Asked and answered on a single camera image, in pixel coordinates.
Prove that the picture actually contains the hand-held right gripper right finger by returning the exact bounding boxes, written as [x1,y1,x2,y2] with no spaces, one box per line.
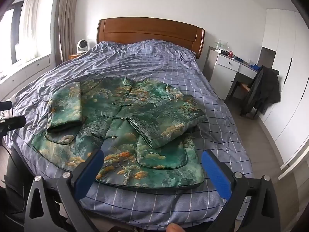
[201,149,282,232]

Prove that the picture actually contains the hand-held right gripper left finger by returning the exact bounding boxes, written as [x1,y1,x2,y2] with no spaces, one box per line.
[24,149,105,232]

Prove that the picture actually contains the wooden bed headboard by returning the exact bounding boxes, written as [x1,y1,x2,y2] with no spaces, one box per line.
[97,18,205,60]

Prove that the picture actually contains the person's right hand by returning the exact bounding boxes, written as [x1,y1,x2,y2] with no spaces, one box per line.
[167,223,184,232]

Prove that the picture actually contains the white desk with drawers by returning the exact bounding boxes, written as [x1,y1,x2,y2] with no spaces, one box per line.
[209,46,260,100]

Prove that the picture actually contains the white wardrobe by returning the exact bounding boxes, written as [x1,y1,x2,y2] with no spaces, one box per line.
[257,8,309,172]

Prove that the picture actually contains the white sheer curtain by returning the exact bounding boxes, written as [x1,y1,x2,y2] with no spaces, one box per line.
[18,0,39,61]

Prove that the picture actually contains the black jacket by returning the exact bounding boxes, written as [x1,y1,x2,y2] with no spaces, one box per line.
[241,65,281,116]

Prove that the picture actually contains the white desk fan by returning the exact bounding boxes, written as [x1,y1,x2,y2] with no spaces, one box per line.
[76,39,89,54]

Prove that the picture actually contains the brown curtain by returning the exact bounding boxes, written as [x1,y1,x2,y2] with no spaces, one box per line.
[55,0,81,66]

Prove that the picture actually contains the white window cabinet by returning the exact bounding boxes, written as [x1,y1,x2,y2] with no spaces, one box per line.
[0,54,52,99]

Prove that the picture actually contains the green printed jacket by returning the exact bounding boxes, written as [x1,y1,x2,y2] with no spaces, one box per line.
[31,77,209,189]

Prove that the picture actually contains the window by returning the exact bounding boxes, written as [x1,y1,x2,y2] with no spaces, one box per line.
[0,2,52,63]

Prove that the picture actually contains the wooden chair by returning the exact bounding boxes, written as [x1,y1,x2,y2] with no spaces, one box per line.
[232,69,280,120]

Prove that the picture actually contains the bed with checked grey cover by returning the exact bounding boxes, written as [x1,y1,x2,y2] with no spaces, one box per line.
[3,40,254,230]

